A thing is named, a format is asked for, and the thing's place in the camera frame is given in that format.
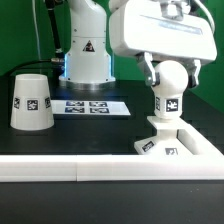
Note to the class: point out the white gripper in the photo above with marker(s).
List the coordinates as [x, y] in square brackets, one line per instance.
[137, 26]

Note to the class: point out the white lamp bulb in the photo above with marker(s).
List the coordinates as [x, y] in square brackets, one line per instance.
[169, 93]

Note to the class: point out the white lamp base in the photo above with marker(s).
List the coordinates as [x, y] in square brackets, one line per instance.
[165, 142]

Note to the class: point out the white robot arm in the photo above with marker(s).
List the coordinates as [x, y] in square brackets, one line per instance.
[87, 63]

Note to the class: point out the white lamp shade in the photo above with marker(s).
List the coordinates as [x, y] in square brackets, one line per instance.
[31, 108]

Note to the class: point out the white L-shaped fence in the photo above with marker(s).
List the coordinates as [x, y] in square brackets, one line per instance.
[206, 163]

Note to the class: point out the white tag sheet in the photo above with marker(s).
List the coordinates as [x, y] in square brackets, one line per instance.
[115, 108]

